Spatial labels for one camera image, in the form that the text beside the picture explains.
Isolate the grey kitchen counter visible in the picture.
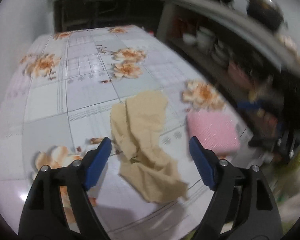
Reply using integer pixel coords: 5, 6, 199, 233
48, 0, 300, 81

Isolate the pink plastic basin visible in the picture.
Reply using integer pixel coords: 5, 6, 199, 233
228, 61, 253, 90

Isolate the pink scrub sponge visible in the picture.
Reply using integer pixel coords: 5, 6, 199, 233
186, 111, 240, 156

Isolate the stack of white dishes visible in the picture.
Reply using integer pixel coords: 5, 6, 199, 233
196, 27, 215, 54

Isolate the white bowl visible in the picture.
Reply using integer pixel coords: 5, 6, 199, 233
183, 33, 197, 46

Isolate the black pot with lid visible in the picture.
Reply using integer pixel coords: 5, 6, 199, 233
246, 0, 287, 33

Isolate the beige cloth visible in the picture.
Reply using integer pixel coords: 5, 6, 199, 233
110, 90, 188, 204

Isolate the floral tablecloth table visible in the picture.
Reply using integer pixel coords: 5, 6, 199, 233
0, 24, 256, 240

